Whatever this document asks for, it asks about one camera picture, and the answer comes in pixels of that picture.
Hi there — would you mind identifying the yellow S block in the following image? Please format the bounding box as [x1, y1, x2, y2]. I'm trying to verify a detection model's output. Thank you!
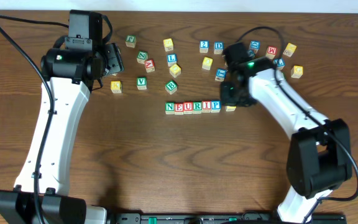
[225, 106, 236, 112]

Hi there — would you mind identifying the blue P block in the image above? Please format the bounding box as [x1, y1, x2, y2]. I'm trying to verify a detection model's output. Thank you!
[211, 100, 221, 113]

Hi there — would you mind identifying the red I block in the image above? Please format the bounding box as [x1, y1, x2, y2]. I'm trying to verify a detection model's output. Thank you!
[201, 101, 211, 113]

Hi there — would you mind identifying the green R block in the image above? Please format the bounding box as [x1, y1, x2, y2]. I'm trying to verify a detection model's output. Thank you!
[193, 101, 202, 114]

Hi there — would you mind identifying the red U block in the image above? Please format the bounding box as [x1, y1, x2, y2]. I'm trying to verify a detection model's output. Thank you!
[183, 101, 193, 114]

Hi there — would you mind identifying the red E block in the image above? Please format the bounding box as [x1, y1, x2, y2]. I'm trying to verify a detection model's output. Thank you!
[174, 103, 184, 115]

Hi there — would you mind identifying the green N block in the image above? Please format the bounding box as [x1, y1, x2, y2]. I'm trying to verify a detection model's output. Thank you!
[165, 102, 175, 114]

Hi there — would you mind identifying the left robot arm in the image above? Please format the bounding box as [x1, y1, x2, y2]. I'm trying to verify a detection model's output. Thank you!
[0, 10, 124, 223]

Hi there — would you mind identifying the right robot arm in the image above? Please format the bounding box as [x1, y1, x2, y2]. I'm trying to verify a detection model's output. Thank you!
[220, 42, 352, 223]

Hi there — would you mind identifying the yellow K block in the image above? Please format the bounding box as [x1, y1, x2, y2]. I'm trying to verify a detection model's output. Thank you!
[110, 80, 122, 93]

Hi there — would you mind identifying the green block top left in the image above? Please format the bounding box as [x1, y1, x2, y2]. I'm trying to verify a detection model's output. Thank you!
[125, 35, 137, 48]

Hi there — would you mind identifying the green Z block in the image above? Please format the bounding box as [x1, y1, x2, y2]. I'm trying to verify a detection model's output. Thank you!
[136, 51, 149, 64]

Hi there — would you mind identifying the green V block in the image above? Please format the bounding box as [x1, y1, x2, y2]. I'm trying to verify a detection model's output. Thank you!
[136, 77, 147, 90]

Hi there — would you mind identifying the red A block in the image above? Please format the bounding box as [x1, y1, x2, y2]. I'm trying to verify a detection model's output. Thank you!
[144, 59, 155, 73]

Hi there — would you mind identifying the yellow O block right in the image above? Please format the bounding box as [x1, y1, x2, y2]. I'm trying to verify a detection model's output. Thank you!
[202, 57, 213, 70]

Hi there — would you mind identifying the yellow o block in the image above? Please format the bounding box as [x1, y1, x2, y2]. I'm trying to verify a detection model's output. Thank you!
[202, 57, 213, 70]
[169, 64, 181, 78]

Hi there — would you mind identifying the blue D block right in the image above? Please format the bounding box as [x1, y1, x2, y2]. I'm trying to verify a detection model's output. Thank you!
[249, 40, 260, 54]

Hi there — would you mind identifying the blue d block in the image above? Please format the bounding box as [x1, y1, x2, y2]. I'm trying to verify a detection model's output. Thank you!
[214, 42, 224, 54]
[249, 40, 260, 54]

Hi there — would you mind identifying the blue L block right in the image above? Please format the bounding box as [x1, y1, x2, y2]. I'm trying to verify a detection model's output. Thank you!
[273, 58, 285, 70]

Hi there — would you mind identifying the blue l block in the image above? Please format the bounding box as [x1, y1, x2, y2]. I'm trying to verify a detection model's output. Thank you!
[273, 58, 285, 70]
[167, 54, 177, 67]

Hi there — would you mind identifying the red M block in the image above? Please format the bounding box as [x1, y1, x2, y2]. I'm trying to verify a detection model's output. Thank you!
[265, 46, 278, 60]

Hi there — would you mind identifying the blue 2 block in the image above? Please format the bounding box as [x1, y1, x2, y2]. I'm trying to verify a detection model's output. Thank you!
[200, 40, 209, 54]

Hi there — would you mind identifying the blue L block centre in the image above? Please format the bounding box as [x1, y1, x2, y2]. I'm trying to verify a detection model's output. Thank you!
[167, 54, 177, 67]

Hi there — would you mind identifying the yellow G block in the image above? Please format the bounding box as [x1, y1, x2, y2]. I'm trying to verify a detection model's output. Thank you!
[291, 65, 303, 78]

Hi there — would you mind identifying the yellow O block centre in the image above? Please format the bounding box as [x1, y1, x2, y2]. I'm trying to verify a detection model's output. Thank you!
[169, 64, 181, 78]

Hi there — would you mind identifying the green B block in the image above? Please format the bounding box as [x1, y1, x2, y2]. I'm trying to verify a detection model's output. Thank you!
[165, 80, 178, 95]

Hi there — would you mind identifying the yellow block top right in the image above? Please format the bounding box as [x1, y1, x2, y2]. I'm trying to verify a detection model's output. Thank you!
[283, 43, 297, 57]

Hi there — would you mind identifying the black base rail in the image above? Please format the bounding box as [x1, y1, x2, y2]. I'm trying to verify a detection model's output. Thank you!
[107, 212, 347, 224]

